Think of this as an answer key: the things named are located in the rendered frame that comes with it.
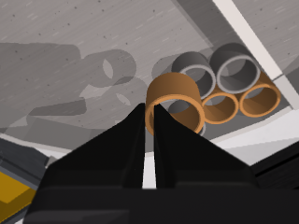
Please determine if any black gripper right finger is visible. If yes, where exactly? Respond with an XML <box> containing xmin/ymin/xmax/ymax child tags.
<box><xmin>153</xmin><ymin>104</ymin><xmax>260</xmax><ymax>189</ymax></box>

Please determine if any bronze bushing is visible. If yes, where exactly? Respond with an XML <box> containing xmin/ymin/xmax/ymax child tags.
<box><xmin>201</xmin><ymin>83</ymin><xmax>239</xmax><ymax>124</ymax></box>
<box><xmin>145</xmin><ymin>72</ymin><xmax>205</xmax><ymax>135</ymax></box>
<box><xmin>235</xmin><ymin>71</ymin><xmax>281</xmax><ymax>118</ymax></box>

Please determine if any grey round turntable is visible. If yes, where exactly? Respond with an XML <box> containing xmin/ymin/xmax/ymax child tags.
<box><xmin>0</xmin><ymin>0</ymin><xmax>299</xmax><ymax>154</ymax></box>

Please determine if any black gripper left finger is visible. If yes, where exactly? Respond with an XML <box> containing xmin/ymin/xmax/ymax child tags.
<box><xmin>36</xmin><ymin>103</ymin><xmax>146</xmax><ymax>191</ymax></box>

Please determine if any grey metal bushing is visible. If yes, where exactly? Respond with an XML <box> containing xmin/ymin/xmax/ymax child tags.
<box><xmin>171</xmin><ymin>51</ymin><xmax>216</xmax><ymax>100</ymax></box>
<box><xmin>209</xmin><ymin>43</ymin><xmax>261</xmax><ymax>94</ymax></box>
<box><xmin>167</xmin><ymin>100</ymin><xmax>206</xmax><ymax>136</ymax></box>

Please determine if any yellow bin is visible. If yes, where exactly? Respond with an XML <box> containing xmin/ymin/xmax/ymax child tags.
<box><xmin>0</xmin><ymin>172</ymin><xmax>36</xmax><ymax>223</ymax></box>

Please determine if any dark grey divided bin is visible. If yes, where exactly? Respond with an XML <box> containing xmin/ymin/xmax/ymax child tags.
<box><xmin>0</xmin><ymin>138</ymin><xmax>49</xmax><ymax>224</ymax></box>

